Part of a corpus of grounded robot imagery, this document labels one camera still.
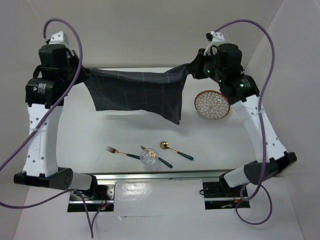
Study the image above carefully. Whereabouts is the gold spoon green handle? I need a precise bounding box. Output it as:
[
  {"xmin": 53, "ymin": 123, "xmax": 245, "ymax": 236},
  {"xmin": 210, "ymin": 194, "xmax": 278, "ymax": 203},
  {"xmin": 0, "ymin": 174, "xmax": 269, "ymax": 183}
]
[{"xmin": 159, "ymin": 141, "xmax": 194, "ymax": 161}]

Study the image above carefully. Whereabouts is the gold knife green handle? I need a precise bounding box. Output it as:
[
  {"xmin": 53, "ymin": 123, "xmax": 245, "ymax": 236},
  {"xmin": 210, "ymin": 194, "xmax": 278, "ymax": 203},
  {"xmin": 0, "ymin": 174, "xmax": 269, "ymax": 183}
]
[{"xmin": 140, "ymin": 145, "xmax": 173, "ymax": 169}]

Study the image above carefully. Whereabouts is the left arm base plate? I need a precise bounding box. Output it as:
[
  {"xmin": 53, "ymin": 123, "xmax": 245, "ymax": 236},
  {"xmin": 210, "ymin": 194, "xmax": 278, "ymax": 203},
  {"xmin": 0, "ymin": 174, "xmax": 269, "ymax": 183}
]
[{"xmin": 67, "ymin": 181, "xmax": 117, "ymax": 213}]

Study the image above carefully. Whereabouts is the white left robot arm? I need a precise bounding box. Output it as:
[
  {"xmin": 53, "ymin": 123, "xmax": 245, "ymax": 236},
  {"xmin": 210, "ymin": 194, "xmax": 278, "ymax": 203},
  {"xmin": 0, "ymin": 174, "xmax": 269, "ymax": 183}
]
[{"xmin": 13, "ymin": 31, "xmax": 99, "ymax": 200}]

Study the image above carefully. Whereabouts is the dark checked cloth napkin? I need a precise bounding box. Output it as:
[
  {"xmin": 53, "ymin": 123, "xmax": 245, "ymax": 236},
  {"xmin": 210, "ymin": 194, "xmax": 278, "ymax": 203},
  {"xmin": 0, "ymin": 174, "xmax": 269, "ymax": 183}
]
[{"xmin": 84, "ymin": 64, "xmax": 189, "ymax": 125}]

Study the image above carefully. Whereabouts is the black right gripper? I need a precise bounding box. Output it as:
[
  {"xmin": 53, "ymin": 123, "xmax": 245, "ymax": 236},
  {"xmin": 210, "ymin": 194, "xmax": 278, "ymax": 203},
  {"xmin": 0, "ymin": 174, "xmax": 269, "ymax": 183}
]
[{"xmin": 187, "ymin": 47, "xmax": 226, "ymax": 84}]

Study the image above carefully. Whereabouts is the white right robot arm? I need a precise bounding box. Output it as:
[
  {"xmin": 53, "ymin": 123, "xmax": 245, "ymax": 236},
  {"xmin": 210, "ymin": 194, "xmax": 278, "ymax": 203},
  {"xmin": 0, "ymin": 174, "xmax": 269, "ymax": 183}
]
[{"xmin": 187, "ymin": 31, "xmax": 297, "ymax": 196}]

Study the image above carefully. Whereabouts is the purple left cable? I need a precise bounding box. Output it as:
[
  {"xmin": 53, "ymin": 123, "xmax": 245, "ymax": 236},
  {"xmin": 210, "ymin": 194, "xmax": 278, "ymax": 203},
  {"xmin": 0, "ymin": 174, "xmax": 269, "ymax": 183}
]
[{"xmin": 0, "ymin": 17, "xmax": 111, "ymax": 239}]

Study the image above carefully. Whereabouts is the purple cable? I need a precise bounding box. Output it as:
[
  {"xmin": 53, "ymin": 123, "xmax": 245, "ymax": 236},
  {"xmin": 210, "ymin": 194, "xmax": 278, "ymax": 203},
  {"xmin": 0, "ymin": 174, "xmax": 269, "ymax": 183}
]
[
  {"xmin": 0, "ymin": 17, "xmax": 111, "ymax": 239},
  {"xmin": 212, "ymin": 19, "xmax": 276, "ymax": 225}
]

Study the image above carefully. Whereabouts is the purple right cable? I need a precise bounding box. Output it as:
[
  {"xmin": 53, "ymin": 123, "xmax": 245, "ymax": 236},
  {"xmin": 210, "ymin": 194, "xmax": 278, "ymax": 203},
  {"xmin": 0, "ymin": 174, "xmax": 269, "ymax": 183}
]
[{"xmin": 212, "ymin": 19, "xmax": 276, "ymax": 225}]

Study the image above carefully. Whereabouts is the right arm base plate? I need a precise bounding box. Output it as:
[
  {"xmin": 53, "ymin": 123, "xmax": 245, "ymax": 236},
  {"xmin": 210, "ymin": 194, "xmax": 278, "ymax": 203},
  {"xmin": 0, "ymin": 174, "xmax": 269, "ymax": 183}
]
[{"xmin": 199, "ymin": 182, "xmax": 250, "ymax": 210}]

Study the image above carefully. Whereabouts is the aluminium front rail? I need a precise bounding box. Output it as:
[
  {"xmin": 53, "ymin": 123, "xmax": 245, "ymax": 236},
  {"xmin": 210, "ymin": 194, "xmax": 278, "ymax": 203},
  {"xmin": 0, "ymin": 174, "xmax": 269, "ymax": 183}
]
[{"xmin": 89, "ymin": 169, "xmax": 231, "ymax": 181}]

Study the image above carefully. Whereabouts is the clear drinking glass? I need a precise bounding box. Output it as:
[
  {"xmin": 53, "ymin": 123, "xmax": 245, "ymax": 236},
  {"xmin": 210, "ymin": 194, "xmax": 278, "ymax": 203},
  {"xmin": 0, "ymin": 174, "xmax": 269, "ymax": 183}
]
[{"xmin": 140, "ymin": 148, "xmax": 159, "ymax": 171}]

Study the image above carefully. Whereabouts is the gold fork green handle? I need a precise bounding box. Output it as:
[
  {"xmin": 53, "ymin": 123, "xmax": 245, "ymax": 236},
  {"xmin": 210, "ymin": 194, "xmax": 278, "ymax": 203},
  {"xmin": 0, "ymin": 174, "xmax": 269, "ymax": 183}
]
[{"xmin": 106, "ymin": 146, "xmax": 140, "ymax": 160}]

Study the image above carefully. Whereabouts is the patterned round plate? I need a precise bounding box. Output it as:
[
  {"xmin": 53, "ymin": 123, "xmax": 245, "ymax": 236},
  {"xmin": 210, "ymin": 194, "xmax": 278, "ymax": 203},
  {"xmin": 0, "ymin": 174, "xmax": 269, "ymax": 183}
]
[{"xmin": 194, "ymin": 90, "xmax": 231, "ymax": 120}]

